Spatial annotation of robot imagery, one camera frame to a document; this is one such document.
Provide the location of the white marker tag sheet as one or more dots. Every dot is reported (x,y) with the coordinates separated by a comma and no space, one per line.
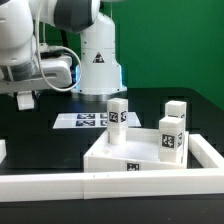
(80,120)

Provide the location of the white square tabletop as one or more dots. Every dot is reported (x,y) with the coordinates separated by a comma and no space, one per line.
(139,152)

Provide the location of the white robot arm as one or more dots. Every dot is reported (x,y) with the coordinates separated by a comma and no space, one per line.
(98,73)

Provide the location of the white U-shaped obstacle wall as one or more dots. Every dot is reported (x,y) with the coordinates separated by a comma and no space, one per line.
(207,179)

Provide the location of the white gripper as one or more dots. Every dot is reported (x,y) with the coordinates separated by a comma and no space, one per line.
(27,77)

